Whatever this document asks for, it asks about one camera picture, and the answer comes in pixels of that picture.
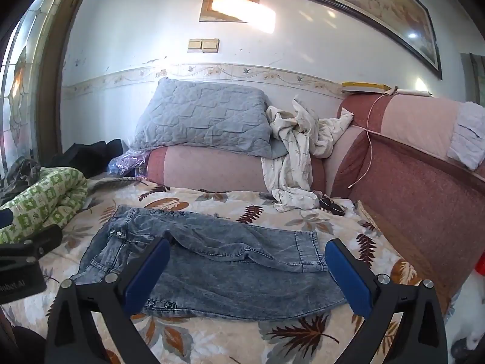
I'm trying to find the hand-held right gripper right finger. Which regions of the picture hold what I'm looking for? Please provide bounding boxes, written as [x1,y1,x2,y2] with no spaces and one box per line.
[324,238,450,364]

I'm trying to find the white rolled paper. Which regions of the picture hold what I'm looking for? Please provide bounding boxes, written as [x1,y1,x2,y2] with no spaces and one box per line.
[393,87,433,98]

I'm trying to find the dark camouflage cloth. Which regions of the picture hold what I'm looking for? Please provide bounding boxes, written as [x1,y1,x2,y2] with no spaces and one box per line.
[0,157,42,206]

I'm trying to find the stained glass door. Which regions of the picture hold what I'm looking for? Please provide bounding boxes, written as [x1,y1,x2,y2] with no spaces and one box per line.
[0,0,68,177]

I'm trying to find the brown paper wall patch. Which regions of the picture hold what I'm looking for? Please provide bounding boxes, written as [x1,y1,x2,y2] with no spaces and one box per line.
[199,0,261,24]

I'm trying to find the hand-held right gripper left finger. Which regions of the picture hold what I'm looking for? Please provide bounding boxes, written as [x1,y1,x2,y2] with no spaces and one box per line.
[45,238,171,364]

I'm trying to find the pink and red upholstered sofa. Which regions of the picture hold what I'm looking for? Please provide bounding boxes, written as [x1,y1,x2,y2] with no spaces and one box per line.
[146,93,485,312]

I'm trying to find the green patterned rolled quilt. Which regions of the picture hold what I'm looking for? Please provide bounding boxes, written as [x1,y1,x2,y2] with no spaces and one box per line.
[0,167,89,245]

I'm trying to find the white cable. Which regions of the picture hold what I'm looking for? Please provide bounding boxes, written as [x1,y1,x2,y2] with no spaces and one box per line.
[348,90,398,189]

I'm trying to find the purple plastic bag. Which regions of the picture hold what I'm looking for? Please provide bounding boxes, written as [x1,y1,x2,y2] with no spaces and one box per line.
[107,149,151,178]

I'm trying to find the black clothing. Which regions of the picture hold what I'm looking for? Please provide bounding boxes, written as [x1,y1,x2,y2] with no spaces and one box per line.
[42,139,124,179]

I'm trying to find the lavender ruffled cloth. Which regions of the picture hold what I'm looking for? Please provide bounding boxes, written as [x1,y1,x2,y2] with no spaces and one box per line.
[447,101,485,171]

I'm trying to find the grey quilted pillow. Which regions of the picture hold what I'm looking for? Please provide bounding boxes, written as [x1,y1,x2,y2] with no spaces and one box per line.
[129,77,290,159]

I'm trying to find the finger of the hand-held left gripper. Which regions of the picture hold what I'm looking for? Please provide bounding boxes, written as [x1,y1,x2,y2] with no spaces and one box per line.
[0,224,63,263]

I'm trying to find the red object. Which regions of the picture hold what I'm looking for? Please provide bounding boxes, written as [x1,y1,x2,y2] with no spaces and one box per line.
[473,253,485,286]

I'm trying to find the dark framed wall painting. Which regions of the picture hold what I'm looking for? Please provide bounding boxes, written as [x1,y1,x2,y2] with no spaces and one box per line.
[260,0,443,80]

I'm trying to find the small black object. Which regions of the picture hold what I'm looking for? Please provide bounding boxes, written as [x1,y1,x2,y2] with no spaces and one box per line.
[317,195,346,217]

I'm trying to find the leaf printed cream blanket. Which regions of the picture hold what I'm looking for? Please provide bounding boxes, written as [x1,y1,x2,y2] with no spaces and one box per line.
[0,176,457,364]

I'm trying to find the yellow flat box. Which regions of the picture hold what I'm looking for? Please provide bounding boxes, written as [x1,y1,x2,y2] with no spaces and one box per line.
[342,81,395,94]

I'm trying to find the blue washed denim pants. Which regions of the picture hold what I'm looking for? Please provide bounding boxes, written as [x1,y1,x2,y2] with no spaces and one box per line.
[71,205,347,321]

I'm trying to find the white floral crumpled cloth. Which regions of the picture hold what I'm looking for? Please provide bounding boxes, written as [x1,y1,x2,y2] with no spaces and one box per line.
[261,98,355,213]

